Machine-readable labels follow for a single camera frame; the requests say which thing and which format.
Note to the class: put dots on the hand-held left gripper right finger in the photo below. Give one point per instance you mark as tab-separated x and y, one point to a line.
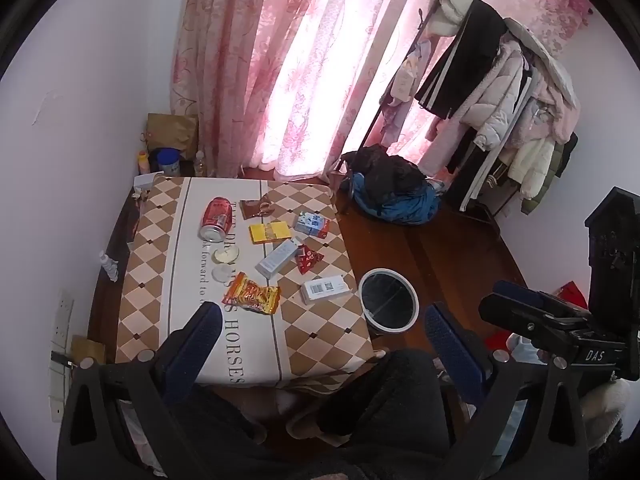
450	350

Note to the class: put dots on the small brown cardboard box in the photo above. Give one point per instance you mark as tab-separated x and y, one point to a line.
89	350

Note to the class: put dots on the beige slipper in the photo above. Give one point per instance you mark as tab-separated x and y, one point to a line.
310	422

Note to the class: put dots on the pink floral curtain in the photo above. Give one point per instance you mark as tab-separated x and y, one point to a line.
280	60

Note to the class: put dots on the dark green garment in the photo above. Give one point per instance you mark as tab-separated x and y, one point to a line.
560	160

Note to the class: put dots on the small white box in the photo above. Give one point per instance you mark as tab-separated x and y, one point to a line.
147	181

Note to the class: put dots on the orange snack packet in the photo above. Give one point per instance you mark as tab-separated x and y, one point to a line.
252	296

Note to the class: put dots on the black clothes rack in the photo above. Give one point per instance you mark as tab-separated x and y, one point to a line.
374	120

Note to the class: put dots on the blue and white carton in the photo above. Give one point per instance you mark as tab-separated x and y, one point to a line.
311	224

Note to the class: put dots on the pink fleece coat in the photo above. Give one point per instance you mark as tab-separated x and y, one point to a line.
555	115

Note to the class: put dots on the person's legs in black pants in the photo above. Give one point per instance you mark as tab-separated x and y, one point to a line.
390	410

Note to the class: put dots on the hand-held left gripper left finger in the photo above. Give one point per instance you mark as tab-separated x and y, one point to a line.
197	342

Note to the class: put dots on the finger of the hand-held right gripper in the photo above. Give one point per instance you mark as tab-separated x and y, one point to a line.
510	316
525	296

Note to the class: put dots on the black garment pile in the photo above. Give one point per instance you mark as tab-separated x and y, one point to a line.
390	170

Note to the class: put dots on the white puffer jacket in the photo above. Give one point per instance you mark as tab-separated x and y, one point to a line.
447	7

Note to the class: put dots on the cream puffer jacket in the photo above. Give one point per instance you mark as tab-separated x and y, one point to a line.
532	165

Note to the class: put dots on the white and blue tube box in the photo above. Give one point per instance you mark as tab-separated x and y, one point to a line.
277	259

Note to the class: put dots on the brown paper bag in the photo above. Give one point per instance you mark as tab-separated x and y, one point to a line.
172	132

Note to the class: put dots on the red snack packet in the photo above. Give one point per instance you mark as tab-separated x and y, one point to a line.
308	259

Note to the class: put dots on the yellow bottle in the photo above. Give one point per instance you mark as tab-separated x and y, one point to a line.
144	162

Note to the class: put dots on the black striped pants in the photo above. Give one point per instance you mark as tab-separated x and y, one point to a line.
475	175

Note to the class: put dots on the brown snack packet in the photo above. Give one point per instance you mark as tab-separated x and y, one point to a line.
256	207

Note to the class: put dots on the clear plastic bottle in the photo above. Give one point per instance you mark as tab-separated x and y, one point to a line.
200	165

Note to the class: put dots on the person's right forearm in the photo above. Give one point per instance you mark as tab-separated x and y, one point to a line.
600	410

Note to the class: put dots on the yellow cigarette box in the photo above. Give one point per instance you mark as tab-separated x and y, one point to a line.
270	233

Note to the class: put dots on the blue lidded jar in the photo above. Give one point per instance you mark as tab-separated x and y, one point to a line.
169	162

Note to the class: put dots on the grey hooded coat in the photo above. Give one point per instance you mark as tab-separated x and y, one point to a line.
547	60

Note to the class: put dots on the red soda can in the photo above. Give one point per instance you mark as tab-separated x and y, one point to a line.
215	216

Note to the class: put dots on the brown checkered tablecloth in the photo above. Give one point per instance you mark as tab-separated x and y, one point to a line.
310	340

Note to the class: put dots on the blue garment pile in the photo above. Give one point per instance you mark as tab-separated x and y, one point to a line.
405	207

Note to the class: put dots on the light pink puffer coat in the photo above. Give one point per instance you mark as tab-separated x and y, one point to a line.
495	95

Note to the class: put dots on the red cloth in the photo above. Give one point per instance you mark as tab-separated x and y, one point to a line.
572	296

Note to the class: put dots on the pale hanging garment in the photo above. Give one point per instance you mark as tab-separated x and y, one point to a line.
407	72

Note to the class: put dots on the black jacket with white stripes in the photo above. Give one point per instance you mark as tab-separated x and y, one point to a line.
465	65

